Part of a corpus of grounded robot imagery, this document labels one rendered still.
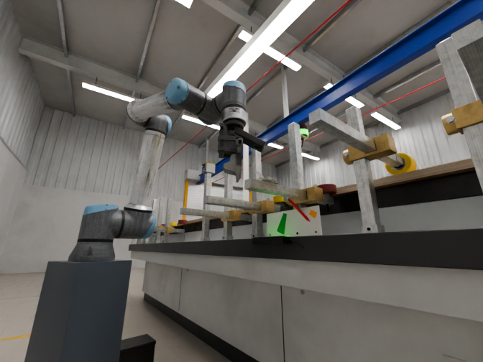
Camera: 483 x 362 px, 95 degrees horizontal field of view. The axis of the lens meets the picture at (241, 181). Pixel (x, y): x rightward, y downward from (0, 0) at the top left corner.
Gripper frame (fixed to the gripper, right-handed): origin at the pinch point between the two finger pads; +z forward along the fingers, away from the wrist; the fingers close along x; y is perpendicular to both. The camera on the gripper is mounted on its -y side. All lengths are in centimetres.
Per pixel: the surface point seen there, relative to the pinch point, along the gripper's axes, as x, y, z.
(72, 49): -353, 361, -412
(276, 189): 2.3, -11.8, 4.3
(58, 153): -616, 536, -264
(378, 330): -12, -48, 49
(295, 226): -11.5, -21.5, 14.6
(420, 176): 8, -57, 0
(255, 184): 7.0, -4.4, 4.1
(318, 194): -4.3, -28.6, 3.8
